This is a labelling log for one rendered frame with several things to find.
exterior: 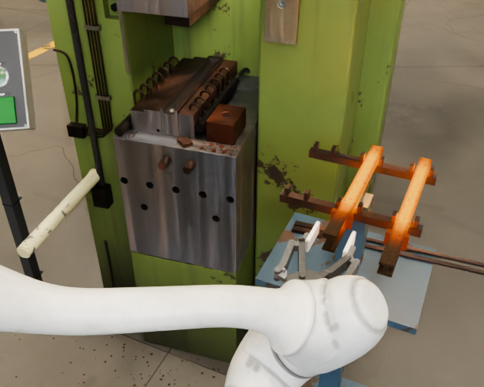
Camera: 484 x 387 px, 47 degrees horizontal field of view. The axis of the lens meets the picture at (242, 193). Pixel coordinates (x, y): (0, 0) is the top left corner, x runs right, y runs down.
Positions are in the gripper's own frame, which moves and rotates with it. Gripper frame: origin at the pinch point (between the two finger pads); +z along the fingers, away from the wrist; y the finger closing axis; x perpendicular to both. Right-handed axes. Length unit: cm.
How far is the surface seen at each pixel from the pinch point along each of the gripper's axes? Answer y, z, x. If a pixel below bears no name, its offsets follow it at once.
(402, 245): 13.3, 4.9, -0.4
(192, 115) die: -53, 37, -1
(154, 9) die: -61, 36, 28
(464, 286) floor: 35, 113, -100
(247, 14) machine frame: -57, 85, 13
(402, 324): 16.8, 8.7, -26.0
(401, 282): 13.8, 22.0, -26.0
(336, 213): -1.0, 6.0, 2.3
